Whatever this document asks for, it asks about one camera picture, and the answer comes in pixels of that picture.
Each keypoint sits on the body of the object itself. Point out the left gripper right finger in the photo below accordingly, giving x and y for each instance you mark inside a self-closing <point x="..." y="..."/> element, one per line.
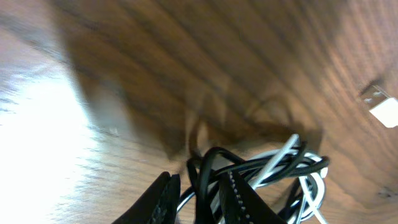
<point x="240" y="204"/>

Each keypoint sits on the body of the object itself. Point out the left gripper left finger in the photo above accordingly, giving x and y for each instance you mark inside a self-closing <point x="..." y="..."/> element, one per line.
<point x="157" y="205"/>

